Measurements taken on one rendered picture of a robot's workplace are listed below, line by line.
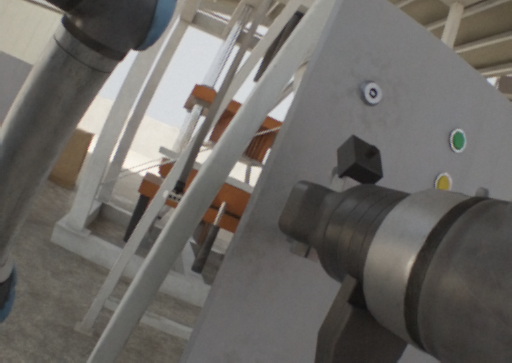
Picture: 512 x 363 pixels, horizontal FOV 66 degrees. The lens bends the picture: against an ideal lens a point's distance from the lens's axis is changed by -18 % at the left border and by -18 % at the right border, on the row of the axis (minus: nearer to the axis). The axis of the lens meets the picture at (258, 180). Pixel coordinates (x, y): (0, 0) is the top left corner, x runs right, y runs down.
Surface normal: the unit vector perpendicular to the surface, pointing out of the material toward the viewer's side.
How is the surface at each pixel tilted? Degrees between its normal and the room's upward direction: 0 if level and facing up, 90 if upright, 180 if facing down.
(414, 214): 65
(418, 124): 90
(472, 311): 106
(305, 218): 90
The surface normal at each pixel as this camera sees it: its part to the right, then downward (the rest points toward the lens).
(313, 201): -0.70, -0.32
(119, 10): 0.40, 0.64
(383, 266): -0.93, -0.16
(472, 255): -0.73, -0.60
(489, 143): 0.32, 0.11
